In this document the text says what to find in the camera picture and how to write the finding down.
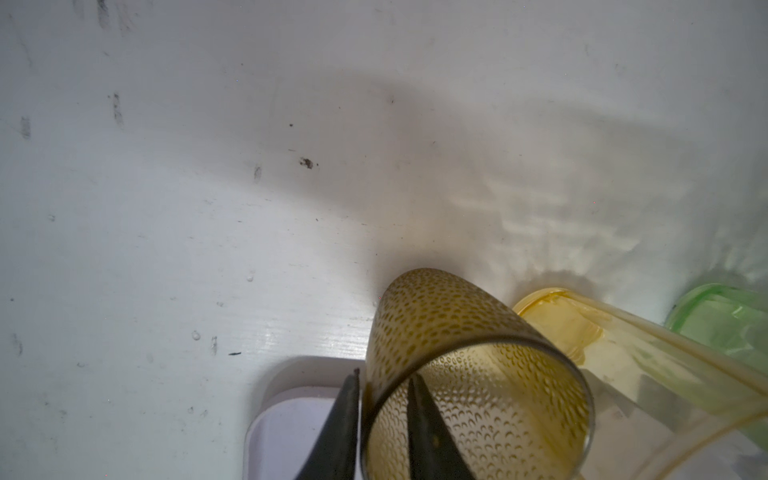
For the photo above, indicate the smooth green glass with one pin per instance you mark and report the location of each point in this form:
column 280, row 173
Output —
column 729, row 321

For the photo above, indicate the lilac plastic tray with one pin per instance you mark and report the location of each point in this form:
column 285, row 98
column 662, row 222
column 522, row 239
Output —
column 297, row 398

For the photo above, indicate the smooth yellow glass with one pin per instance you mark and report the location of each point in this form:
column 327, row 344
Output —
column 666, row 407

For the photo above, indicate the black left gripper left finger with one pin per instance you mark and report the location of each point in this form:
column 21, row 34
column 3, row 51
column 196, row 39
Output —
column 334, row 454

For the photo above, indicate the amber textured glass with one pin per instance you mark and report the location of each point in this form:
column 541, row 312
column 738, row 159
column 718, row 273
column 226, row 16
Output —
column 515, row 406

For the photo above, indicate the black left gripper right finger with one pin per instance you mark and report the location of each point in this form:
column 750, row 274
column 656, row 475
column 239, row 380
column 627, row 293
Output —
column 432, row 452

